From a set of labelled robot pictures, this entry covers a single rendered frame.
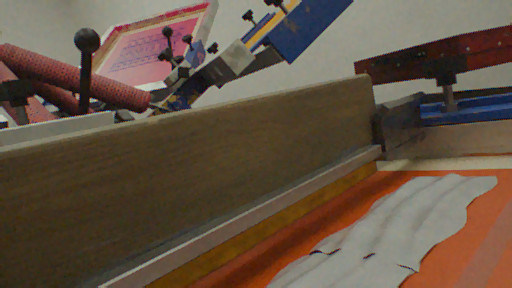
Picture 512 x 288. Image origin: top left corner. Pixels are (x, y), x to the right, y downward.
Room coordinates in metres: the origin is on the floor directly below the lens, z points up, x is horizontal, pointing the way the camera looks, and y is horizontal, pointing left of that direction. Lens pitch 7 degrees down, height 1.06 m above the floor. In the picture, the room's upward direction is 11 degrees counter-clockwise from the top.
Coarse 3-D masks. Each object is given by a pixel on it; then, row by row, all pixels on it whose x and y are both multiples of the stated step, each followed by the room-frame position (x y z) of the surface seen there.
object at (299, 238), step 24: (360, 192) 0.36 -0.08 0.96; (384, 192) 0.35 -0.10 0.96; (504, 192) 0.29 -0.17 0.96; (312, 216) 0.32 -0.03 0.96; (336, 216) 0.31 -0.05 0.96; (360, 216) 0.30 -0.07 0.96; (480, 216) 0.25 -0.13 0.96; (264, 240) 0.29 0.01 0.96; (288, 240) 0.28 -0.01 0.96; (312, 240) 0.27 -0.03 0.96; (456, 240) 0.23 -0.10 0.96; (432, 264) 0.20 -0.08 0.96; (456, 264) 0.20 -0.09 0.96
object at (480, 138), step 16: (432, 128) 0.43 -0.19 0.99; (448, 128) 0.42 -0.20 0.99; (464, 128) 0.41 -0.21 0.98; (480, 128) 0.40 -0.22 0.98; (496, 128) 0.39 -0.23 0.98; (416, 144) 0.45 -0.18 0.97; (432, 144) 0.43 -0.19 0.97; (448, 144) 0.42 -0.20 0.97; (464, 144) 0.41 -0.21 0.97; (480, 144) 0.40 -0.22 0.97; (496, 144) 0.39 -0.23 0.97
